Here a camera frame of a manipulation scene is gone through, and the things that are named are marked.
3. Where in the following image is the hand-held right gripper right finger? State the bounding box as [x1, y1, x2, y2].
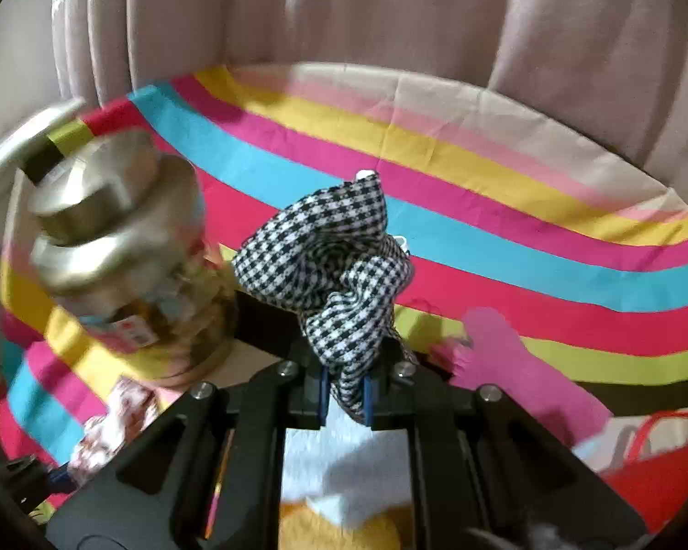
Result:
[364, 338, 646, 550]

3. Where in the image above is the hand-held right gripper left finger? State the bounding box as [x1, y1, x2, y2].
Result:
[46, 349, 329, 550]

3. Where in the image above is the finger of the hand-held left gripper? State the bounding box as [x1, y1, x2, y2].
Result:
[6, 454, 72, 499]

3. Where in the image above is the black white checked cloth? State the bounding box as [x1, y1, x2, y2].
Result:
[232, 169, 421, 426]

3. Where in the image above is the bright pink sock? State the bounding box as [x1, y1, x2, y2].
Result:
[444, 306, 614, 448]

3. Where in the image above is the multicolour striped tablecloth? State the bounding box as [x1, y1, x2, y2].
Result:
[0, 63, 688, 499]

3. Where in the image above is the gold-lidded clear candy jar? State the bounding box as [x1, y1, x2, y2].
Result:
[28, 131, 239, 385]

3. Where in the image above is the red bag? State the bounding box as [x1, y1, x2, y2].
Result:
[599, 411, 688, 534]

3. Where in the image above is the white carved cabinet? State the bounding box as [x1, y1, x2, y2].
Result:
[0, 97, 87, 201]

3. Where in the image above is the beige curtain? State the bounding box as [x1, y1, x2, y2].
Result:
[51, 0, 688, 184]

